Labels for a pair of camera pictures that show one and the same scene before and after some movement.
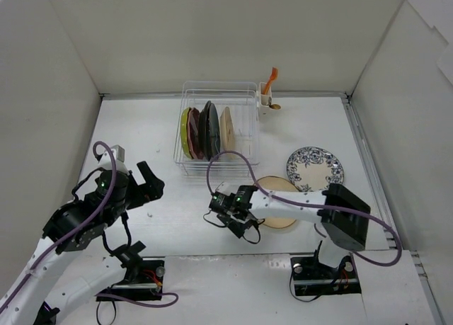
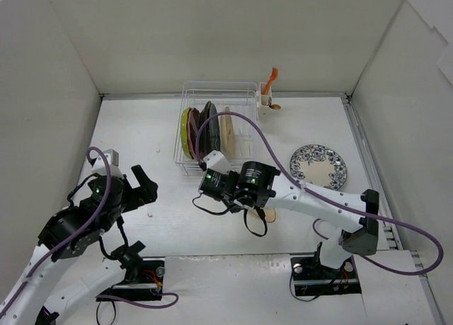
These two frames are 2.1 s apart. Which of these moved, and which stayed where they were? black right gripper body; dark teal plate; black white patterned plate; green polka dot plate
Moved: black right gripper body
Stayed: green polka dot plate; black white patterned plate; dark teal plate
